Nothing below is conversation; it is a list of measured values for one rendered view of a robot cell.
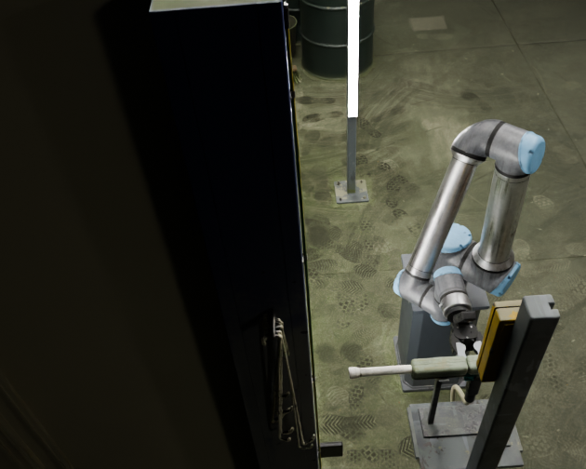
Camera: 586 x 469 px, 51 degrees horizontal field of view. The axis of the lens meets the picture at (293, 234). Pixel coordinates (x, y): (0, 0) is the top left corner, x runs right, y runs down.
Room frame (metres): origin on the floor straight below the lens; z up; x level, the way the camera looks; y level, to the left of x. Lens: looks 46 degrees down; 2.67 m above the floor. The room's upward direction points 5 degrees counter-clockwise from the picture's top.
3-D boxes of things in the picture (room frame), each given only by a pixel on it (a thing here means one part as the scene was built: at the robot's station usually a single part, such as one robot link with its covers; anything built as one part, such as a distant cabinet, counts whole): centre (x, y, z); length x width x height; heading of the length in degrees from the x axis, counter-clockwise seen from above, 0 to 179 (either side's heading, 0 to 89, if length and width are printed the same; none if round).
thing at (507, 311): (0.78, -0.48, 1.42); 0.12 x 0.06 x 0.26; 88
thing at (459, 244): (1.60, -0.61, 0.83); 0.17 x 0.15 x 0.18; 46
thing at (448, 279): (1.23, -0.49, 1.07); 0.12 x 0.09 x 0.10; 178
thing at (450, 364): (0.91, -0.36, 1.05); 0.49 x 0.05 x 0.23; 88
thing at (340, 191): (2.87, -0.39, 0.01); 0.20 x 0.20 x 0.01; 88
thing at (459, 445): (0.87, -0.48, 0.78); 0.31 x 0.23 x 0.01; 88
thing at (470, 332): (1.06, -0.49, 1.07); 0.12 x 0.08 x 0.09; 178
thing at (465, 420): (0.89, -0.48, 0.95); 0.26 x 0.15 x 0.32; 88
